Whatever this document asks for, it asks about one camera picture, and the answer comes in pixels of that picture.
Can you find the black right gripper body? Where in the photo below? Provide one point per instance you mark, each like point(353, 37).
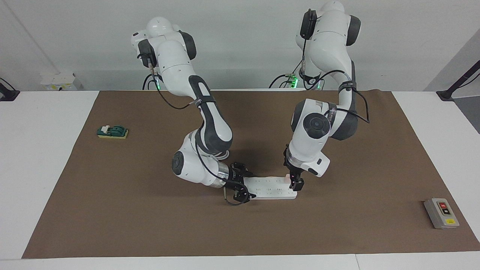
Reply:
point(234, 179)

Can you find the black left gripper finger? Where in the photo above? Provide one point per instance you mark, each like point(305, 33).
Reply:
point(293, 182)
point(300, 184)

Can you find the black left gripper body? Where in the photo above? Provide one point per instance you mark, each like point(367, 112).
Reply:
point(292, 165)

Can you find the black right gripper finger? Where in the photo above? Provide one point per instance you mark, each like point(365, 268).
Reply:
point(243, 195)
point(240, 167)

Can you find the pink charger adapter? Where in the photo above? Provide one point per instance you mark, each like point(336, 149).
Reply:
point(287, 177)

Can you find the white power strip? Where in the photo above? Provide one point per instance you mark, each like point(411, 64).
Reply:
point(270, 187)

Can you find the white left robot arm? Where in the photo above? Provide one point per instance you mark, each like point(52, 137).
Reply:
point(330, 33)

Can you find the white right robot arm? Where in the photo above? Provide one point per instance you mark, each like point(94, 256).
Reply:
point(172, 56)

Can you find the brown table mat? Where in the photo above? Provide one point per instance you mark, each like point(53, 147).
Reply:
point(150, 225)

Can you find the black table clamp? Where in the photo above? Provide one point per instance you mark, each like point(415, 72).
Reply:
point(9, 93)

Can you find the grey on-off switch box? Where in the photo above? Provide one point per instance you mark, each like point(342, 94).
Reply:
point(438, 213)

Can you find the white wall electrical box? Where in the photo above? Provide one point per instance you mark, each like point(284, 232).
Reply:
point(58, 80)

